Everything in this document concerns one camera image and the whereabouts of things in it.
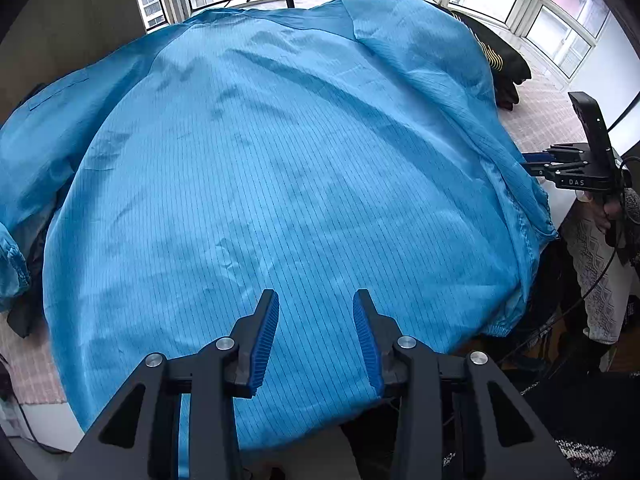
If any white patterned knit cloth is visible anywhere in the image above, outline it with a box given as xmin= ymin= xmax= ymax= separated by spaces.
xmin=562 ymin=205 xmax=640 ymax=346

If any person's right hand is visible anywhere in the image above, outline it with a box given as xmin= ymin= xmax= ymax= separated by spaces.
xmin=580 ymin=192 xmax=626 ymax=235

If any dark speckled clothing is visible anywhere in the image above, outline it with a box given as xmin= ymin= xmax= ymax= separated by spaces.
xmin=520 ymin=370 xmax=640 ymax=480

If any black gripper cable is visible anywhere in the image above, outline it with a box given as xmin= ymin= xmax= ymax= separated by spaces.
xmin=495 ymin=232 xmax=628 ymax=366

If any blue striped jacket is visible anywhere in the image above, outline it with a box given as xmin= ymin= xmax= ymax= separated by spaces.
xmin=0 ymin=0 xmax=560 ymax=480

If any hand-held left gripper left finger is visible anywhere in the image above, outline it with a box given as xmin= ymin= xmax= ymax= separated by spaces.
xmin=60 ymin=289 xmax=281 ymax=480

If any person's right forearm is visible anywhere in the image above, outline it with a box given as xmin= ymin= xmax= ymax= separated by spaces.
xmin=620 ymin=180 xmax=640 ymax=266

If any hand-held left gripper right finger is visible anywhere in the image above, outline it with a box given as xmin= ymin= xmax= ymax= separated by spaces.
xmin=352 ymin=288 xmax=576 ymax=480

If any black garment with yellow print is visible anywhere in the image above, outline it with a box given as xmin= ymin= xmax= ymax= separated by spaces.
xmin=450 ymin=10 xmax=532 ymax=111

